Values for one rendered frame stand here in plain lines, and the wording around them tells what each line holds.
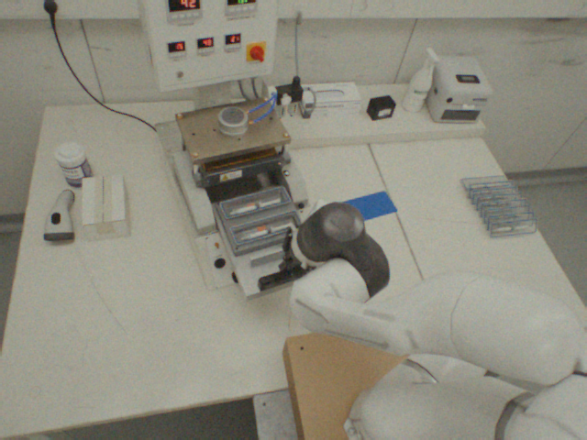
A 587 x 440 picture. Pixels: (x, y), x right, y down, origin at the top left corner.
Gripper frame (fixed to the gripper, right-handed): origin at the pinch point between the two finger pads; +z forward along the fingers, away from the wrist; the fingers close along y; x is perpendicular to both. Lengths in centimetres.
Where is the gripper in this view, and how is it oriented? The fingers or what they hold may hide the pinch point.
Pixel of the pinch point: (287, 263)
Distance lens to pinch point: 107.4
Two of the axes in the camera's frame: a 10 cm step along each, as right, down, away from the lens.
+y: 3.3, 9.2, -1.8
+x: 9.1, -2.6, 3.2
